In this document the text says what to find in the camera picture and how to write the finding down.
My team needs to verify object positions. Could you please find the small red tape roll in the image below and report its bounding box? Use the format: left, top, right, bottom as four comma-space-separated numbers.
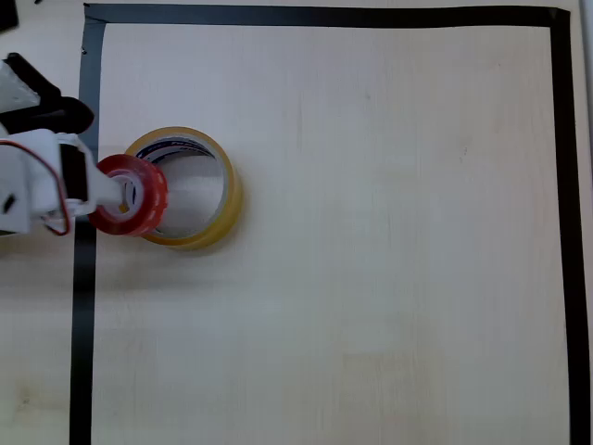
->
87, 154, 170, 238

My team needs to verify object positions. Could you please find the big clear yellowish tape roll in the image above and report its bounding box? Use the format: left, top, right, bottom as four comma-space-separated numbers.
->
123, 125, 245, 253

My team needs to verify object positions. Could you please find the flat black object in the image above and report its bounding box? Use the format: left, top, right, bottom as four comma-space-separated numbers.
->
0, 0, 19, 32

